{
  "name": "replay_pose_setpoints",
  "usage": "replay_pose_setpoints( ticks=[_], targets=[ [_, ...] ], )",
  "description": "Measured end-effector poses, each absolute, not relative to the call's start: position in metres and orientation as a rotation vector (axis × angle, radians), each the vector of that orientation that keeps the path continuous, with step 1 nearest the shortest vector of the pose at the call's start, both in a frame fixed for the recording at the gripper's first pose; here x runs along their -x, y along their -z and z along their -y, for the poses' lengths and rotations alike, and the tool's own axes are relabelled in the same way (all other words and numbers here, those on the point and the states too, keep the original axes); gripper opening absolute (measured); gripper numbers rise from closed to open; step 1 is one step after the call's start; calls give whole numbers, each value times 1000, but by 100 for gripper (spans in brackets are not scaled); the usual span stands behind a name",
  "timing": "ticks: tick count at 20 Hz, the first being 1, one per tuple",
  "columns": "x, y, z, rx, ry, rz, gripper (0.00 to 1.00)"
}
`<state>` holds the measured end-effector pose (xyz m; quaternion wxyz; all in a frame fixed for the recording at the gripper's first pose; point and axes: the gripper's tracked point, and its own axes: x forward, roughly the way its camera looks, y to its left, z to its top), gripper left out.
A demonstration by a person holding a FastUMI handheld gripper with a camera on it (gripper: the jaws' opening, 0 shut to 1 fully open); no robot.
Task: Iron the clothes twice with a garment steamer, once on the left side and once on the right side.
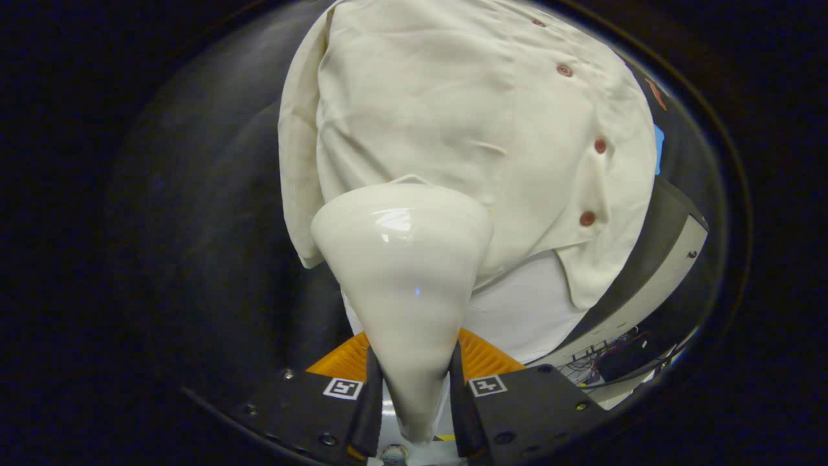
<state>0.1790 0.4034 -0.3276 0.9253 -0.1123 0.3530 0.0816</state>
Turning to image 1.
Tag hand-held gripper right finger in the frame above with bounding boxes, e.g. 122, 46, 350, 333
450, 328, 609, 461

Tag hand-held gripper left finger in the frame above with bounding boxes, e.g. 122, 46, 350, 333
239, 331, 384, 463

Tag white garment steamer head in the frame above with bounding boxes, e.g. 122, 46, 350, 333
310, 175, 494, 444

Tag cream button-up shirt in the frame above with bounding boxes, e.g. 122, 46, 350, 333
278, 0, 658, 311

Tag grey and white cabinet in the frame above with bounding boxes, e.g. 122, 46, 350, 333
527, 178, 709, 412

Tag dark floor cables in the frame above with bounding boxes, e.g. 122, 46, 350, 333
560, 330, 651, 386

